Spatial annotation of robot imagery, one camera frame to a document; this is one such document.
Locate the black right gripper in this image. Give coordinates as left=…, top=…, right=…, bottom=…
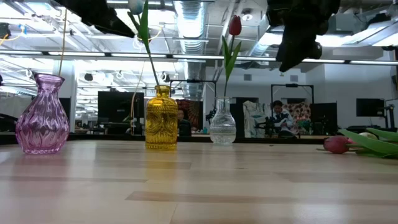
left=266, top=0, right=341, bottom=73

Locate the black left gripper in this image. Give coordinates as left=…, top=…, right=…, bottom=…
left=54, top=0, right=136, bottom=39

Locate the white blue artificial tulip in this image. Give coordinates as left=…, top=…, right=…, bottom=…
left=127, top=0, right=161, bottom=87
left=357, top=126, right=398, bottom=142

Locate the dark red artificial tulip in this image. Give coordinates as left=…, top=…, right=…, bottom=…
left=221, top=14, right=243, bottom=98
left=316, top=129, right=398, bottom=160

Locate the clear glass vase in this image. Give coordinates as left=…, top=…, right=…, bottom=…
left=209, top=96, right=237, bottom=146

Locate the yellow glass vase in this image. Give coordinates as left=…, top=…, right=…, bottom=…
left=144, top=85, right=179, bottom=151

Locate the purple glass vase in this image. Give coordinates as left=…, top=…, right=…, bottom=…
left=15, top=73, right=70, bottom=155

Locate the long horizontal light bar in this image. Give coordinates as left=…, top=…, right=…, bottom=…
left=0, top=49, right=398, bottom=67

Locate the floral patterned cloth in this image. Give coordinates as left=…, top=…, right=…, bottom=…
left=281, top=101, right=312, bottom=133

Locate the person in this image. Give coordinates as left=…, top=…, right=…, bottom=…
left=269, top=100, right=295, bottom=138
left=177, top=108, right=193, bottom=138

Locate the white draped cloth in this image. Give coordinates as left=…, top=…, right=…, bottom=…
left=242, top=100, right=272, bottom=139

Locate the large black monitor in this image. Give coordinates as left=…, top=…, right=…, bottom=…
left=97, top=90, right=146, bottom=124

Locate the small black monitor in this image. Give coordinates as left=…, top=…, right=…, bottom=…
left=355, top=98, right=386, bottom=118

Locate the red patterned tapestry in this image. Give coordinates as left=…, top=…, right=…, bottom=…
left=175, top=98, right=203, bottom=122

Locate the black rig frame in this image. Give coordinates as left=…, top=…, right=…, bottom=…
left=169, top=78, right=218, bottom=125
left=270, top=83, right=315, bottom=138

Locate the thin hanging yellow cord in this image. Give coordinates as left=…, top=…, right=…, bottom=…
left=58, top=8, right=68, bottom=77

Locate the silver air duct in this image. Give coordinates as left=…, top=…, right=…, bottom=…
left=172, top=0, right=208, bottom=100

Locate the black metal table frame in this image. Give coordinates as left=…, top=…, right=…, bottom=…
left=0, top=132, right=398, bottom=145

